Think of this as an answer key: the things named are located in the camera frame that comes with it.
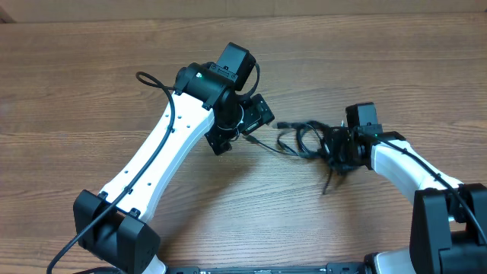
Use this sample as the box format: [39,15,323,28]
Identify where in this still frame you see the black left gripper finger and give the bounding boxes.
[205,127,233,155]
[239,94,275,135]

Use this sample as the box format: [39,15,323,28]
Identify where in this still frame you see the black USB cable bundle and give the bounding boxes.
[243,119,353,196]

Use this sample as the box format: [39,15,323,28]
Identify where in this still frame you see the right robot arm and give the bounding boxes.
[340,103,486,274]

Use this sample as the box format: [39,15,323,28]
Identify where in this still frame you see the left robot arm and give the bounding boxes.
[73,43,274,273]

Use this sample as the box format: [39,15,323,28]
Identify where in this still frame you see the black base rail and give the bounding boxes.
[166,262,376,274]

